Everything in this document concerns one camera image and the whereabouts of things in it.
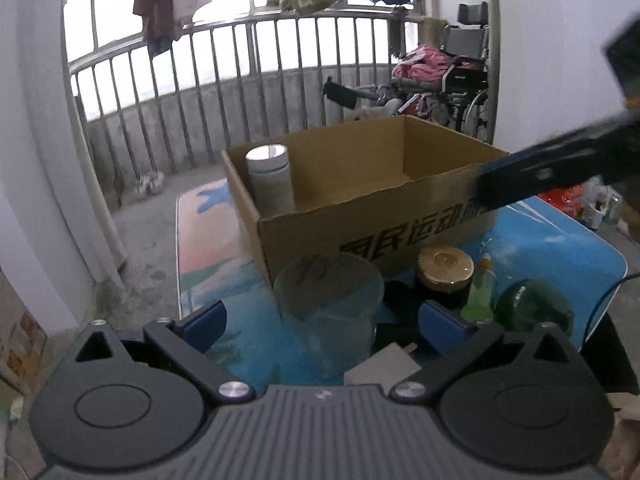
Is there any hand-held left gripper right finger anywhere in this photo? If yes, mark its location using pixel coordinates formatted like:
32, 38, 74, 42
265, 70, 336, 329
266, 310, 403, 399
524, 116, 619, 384
390, 299, 576, 404

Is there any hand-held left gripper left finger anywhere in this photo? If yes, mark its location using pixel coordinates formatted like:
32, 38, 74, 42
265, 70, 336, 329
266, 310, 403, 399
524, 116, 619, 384
74, 299, 254, 403

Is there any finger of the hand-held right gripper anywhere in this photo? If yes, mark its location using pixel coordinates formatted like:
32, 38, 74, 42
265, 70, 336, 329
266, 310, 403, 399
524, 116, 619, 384
476, 110, 640, 212

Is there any small light green bottle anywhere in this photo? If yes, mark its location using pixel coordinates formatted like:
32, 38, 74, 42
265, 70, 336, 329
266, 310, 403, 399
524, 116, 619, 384
460, 252, 497, 323

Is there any dark jar with gold lid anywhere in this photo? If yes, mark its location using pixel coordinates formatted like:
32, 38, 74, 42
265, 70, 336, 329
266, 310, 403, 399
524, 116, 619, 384
416, 245, 475, 311

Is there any white charger plug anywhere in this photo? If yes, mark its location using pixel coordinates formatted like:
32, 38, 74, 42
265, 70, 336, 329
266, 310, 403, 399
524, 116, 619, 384
342, 342, 423, 386

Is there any round green glass bottle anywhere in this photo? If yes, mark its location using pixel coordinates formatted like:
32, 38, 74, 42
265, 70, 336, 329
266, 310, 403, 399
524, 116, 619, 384
492, 279, 576, 336

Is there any clear plastic cup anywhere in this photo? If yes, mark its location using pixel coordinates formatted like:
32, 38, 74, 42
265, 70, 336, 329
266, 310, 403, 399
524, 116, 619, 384
272, 252, 386, 378

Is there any brown cardboard box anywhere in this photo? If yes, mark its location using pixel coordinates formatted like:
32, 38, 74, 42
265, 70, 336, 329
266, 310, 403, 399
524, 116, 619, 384
221, 115, 511, 291

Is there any red gift bag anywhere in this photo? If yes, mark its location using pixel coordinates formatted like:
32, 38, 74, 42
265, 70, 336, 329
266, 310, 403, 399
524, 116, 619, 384
537, 185, 586, 218

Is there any blue printed folding table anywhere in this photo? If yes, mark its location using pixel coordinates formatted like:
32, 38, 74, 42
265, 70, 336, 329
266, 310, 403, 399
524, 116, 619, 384
175, 177, 631, 391

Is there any white cup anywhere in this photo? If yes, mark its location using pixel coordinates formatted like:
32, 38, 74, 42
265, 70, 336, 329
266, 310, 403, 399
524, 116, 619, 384
580, 199, 605, 231

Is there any pink cloth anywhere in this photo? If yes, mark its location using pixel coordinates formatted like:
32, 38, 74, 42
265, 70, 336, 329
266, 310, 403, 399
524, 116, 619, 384
391, 44, 483, 92

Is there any black wheelchair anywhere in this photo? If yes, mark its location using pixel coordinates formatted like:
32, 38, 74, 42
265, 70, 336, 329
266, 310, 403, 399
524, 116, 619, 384
390, 2, 496, 142

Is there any white cylindrical bottle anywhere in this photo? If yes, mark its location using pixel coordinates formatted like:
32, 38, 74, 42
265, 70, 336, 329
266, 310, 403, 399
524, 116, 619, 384
245, 144, 297, 217

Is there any olive cloth on railing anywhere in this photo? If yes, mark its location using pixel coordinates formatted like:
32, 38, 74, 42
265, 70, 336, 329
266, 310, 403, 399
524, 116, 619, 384
420, 16, 449, 53

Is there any white wrapped pipe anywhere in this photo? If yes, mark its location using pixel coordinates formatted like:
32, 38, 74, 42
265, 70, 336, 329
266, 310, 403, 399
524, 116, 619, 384
65, 95, 128, 286

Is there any grey towel on railing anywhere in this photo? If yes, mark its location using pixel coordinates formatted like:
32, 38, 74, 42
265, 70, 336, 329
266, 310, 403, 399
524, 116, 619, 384
387, 7, 408, 58

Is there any printed cardboard box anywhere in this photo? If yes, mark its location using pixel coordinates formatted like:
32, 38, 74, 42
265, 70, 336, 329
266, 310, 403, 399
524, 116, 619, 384
0, 270, 48, 391

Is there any brown cardboard piece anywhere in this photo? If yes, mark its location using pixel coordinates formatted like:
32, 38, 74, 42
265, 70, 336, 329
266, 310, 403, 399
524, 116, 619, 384
605, 392, 640, 461

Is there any metal balcony railing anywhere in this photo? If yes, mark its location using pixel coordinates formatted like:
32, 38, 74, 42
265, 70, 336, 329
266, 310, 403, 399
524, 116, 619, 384
67, 7, 426, 206

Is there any pink brown hanging garment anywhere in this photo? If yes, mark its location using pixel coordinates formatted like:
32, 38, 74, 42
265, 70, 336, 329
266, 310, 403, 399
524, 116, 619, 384
132, 0, 213, 57

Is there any black cable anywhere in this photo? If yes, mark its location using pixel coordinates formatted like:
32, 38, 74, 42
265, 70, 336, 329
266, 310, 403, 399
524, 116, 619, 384
580, 270, 640, 351

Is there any grey frame with black pad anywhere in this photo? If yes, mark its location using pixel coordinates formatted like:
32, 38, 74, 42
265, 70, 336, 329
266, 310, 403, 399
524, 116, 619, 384
322, 76, 406, 121

